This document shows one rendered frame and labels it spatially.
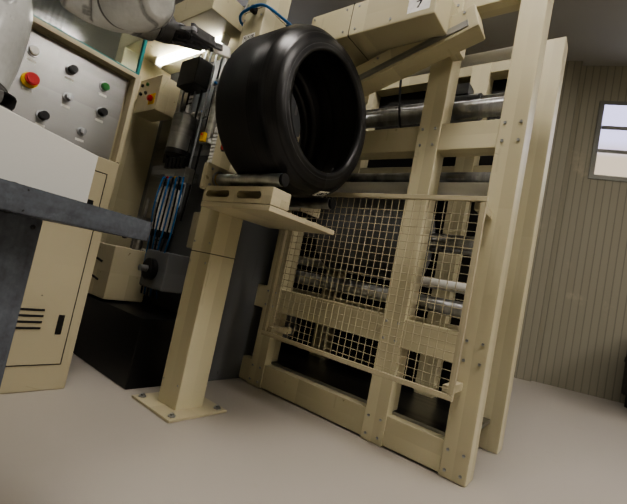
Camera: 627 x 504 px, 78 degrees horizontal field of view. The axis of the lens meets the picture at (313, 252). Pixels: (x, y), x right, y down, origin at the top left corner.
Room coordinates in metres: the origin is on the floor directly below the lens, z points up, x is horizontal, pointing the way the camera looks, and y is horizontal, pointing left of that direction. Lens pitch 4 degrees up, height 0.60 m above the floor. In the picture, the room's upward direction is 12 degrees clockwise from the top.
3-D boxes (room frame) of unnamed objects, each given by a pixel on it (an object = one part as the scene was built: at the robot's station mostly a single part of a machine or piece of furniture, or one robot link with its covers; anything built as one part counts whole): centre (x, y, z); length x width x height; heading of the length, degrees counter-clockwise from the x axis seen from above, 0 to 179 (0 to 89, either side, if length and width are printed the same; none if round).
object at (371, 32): (1.62, -0.09, 1.71); 0.61 x 0.25 x 0.15; 52
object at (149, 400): (1.60, 0.40, 0.01); 0.27 x 0.27 x 0.02; 52
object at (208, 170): (1.57, 0.33, 0.90); 0.40 x 0.03 x 0.10; 142
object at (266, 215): (1.46, 0.19, 0.80); 0.37 x 0.36 x 0.02; 142
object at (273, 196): (1.35, 0.28, 0.83); 0.36 x 0.09 x 0.06; 52
